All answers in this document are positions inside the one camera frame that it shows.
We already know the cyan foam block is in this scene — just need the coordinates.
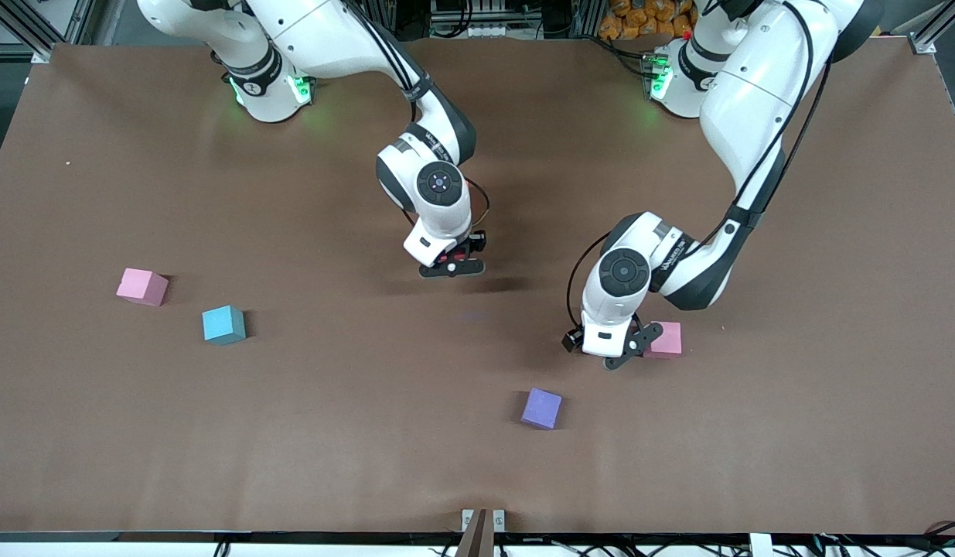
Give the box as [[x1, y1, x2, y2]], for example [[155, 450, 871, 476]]
[[202, 305, 247, 346]]

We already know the pink foam block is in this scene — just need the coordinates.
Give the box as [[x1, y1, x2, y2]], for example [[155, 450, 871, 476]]
[[115, 268, 169, 307], [644, 322, 683, 360]]

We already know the purple foam block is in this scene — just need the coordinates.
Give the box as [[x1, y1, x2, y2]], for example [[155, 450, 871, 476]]
[[520, 387, 563, 431]]

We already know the brown table cover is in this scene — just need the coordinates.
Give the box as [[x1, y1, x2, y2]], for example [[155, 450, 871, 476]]
[[0, 35, 955, 535]]

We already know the white equipment rack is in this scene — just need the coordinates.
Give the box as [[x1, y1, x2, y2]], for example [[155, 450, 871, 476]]
[[429, 0, 518, 39]]

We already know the white power strip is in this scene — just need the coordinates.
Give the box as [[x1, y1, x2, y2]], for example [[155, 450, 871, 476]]
[[280, 0, 356, 28]]

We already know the bag of orange items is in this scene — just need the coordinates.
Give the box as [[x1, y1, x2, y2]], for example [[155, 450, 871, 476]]
[[599, 0, 698, 41]]

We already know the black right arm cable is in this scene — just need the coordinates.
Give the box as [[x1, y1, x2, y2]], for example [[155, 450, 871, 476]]
[[342, 0, 493, 230]]

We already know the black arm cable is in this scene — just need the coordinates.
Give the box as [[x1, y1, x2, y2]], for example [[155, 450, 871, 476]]
[[342, 0, 493, 230], [564, 0, 834, 333]]

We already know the wooden stick with bracket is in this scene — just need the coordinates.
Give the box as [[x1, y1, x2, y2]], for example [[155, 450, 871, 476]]
[[455, 507, 506, 557]]

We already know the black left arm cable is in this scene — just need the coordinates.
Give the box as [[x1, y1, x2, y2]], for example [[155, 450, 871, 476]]
[[564, 0, 834, 333]]

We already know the aluminium frame profile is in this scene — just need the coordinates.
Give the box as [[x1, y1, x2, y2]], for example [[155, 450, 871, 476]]
[[0, 0, 99, 64], [906, 0, 955, 155]]

